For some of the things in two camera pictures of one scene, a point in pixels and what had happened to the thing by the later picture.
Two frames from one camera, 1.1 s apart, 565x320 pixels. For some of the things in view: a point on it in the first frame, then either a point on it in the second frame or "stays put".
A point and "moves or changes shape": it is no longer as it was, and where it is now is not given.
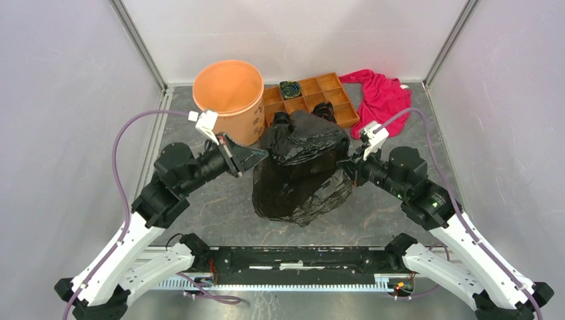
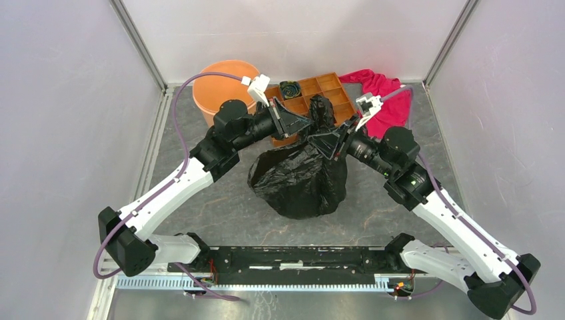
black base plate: [303, 265] stays put
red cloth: [383, 99] stays put
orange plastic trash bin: [235, 91] stays put
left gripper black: [239, 159] → [285, 123]
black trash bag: [306, 170] moves or changes shape
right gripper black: [354, 166] → [328, 143]
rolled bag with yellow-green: [290, 89] stays put
